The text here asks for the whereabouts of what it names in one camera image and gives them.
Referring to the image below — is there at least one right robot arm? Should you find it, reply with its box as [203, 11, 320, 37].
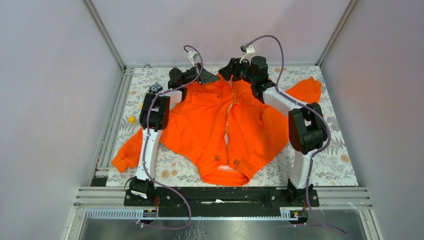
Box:
[218, 56, 330, 206]

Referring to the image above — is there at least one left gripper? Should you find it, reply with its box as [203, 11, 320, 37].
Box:
[179, 62, 219, 86]

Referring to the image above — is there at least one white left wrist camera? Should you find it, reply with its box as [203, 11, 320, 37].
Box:
[187, 50, 199, 67]

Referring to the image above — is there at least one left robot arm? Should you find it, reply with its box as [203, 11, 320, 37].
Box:
[129, 63, 220, 206]

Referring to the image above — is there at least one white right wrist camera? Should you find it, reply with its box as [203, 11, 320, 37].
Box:
[240, 44, 256, 63]

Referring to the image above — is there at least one yellow toy block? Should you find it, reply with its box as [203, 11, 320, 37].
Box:
[128, 116, 137, 124]

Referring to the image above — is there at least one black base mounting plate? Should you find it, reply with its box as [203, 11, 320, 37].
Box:
[123, 187, 320, 218]

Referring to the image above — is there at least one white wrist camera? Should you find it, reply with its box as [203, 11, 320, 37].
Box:
[187, 50, 199, 67]
[240, 44, 256, 63]

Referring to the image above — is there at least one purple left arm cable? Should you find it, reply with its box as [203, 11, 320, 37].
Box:
[137, 44, 204, 231]

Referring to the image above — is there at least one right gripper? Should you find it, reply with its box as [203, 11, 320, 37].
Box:
[217, 56, 256, 86]

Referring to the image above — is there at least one orange zip jacket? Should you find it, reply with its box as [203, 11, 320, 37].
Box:
[111, 76, 323, 187]

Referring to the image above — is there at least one floral table mat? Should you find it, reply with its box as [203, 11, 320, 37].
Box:
[102, 66, 358, 187]

